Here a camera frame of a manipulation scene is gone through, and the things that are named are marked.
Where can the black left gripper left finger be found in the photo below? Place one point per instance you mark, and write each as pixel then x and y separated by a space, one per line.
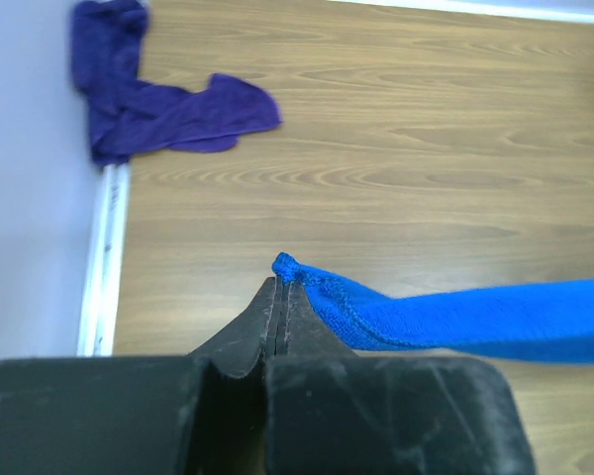
pixel 200 413

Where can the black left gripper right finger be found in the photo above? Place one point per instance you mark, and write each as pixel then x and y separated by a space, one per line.
pixel 330 411

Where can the blue towel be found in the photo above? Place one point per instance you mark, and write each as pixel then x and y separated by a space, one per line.
pixel 550 322

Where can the purple towel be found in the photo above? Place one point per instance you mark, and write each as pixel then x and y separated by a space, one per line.
pixel 127 115

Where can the aluminium table edge rail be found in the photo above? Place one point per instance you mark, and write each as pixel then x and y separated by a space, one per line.
pixel 100 300

